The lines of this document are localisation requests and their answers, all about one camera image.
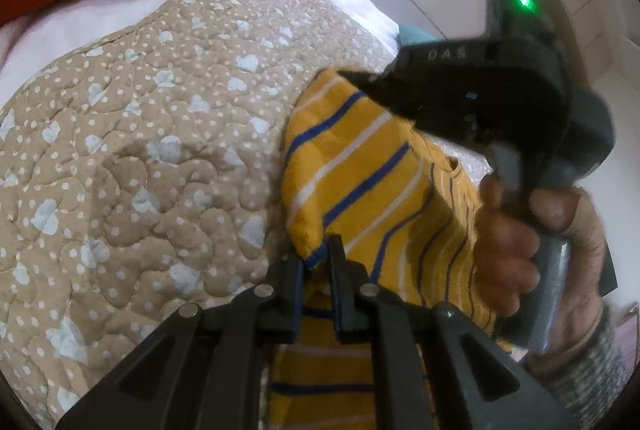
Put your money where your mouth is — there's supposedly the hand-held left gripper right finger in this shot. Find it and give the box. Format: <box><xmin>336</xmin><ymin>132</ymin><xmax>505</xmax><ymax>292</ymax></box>
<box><xmin>324</xmin><ymin>234</ymin><xmax>582</xmax><ymax>430</ymax></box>

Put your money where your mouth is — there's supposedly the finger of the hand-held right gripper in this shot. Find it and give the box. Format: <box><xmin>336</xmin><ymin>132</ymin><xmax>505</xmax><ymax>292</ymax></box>
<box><xmin>337</xmin><ymin>68</ymin><xmax>432</xmax><ymax>129</ymax></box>

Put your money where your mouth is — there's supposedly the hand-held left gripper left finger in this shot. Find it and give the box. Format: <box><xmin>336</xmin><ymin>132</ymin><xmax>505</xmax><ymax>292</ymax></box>
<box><xmin>56</xmin><ymin>257</ymin><xmax>307</xmax><ymax>430</ymax></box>

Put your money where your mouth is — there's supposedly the yellow striped shirt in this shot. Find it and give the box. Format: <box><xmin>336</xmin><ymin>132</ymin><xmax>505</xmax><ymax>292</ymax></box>
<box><xmin>267</xmin><ymin>66</ymin><xmax>516</xmax><ymax>430</ymax></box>

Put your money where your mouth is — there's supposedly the person's right forearm grey sleeve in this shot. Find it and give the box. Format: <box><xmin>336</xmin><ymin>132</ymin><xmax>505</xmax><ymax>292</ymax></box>
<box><xmin>520</xmin><ymin>303</ymin><xmax>632</xmax><ymax>413</ymax></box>

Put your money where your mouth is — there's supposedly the person's right hand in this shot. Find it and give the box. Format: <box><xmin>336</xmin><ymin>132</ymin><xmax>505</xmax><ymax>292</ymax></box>
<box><xmin>472</xmin><ymin>174</ymin><xmax>614</xmax><ymax>356</ymax></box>

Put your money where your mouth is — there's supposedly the teal pillow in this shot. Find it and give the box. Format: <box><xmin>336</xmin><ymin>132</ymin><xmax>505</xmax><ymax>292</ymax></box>
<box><xmin>397</xmin><ymin>24</ymin><xmax>437</xmax><ymax>47</ymax></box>

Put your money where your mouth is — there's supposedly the beige dotted quilted blanket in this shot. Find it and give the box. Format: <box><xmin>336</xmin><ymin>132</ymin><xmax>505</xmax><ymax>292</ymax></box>
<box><xmin>0</xmin><ymin>0</ymin><xmax>401</xmax><ymax>426</ymax></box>

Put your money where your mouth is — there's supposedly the white bed sheet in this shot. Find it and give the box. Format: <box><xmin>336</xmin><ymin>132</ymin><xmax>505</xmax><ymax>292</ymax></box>
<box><xmin>0</xmin><ymin>0</ymin><xmax>497</xmax><ymax>183</ymax></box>

